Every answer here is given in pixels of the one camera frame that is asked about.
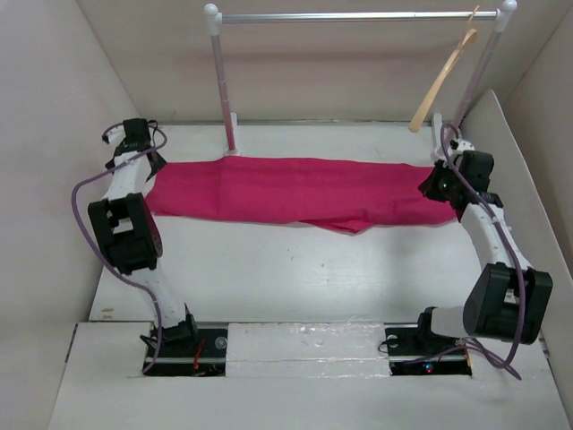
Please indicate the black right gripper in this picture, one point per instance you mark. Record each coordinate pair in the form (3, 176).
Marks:
(429, 186)

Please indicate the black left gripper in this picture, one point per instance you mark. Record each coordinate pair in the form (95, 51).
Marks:
(159, 166)

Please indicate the pink trousers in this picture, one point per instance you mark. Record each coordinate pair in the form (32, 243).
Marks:
(340, 195)

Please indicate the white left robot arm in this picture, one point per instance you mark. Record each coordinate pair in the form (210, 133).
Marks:
(128, 236)

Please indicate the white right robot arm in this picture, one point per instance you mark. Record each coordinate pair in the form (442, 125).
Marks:
(509, 296)

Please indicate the beige wooden hanger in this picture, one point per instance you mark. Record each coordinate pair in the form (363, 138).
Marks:
(470, 37)

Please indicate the white clothes rack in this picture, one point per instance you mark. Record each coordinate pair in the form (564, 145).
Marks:
(215, 19)

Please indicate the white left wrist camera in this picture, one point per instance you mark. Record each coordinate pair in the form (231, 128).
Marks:
(113, 135)

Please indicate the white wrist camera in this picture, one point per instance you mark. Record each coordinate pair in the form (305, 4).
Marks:
(113, 135)
(457, 146)

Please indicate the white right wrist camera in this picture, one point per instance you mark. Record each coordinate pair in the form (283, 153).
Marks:
(457, 146)

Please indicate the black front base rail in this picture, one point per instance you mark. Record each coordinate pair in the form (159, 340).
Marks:
(310, 350)

